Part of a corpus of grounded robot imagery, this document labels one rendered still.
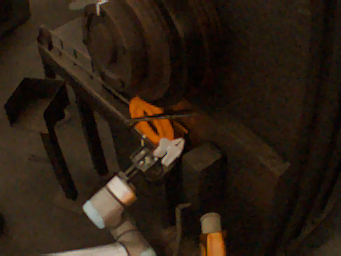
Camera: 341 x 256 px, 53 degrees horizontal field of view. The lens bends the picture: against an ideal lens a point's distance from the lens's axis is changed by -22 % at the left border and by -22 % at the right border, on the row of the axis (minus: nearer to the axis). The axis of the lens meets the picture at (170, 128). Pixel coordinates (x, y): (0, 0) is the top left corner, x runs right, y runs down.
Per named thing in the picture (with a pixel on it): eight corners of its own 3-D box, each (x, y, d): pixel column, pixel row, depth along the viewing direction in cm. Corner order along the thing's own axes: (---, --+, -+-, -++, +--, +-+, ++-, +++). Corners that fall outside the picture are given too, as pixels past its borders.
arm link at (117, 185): (131, 210, 122) (114, 191, 128) (143, 200, 123) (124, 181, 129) (119, 199, 115) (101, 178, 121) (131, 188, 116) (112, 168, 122)
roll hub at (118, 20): (99, 57, 123) (90, -12, 104) (152, 101, 107) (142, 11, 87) (84, 66, 121) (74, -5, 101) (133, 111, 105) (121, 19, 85)
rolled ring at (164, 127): (163, 119, 121) (172, 113, 123) (126, 88, 132) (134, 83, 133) (167, 162, 134) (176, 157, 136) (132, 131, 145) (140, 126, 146)
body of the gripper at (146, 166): (160, 158, 118) (128, 186, 116) (170, 172, 125) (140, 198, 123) (144, 142, 122) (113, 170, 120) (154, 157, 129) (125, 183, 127)
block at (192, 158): (208, 186, 139) (209, 136, 122) (223, 200, 134) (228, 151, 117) (182, 203, 134) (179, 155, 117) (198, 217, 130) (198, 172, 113)
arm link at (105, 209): (90, 215, 127) (75, 203, 118) (115, 192, 129) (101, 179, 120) (106, 234, 121) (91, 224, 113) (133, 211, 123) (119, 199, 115)
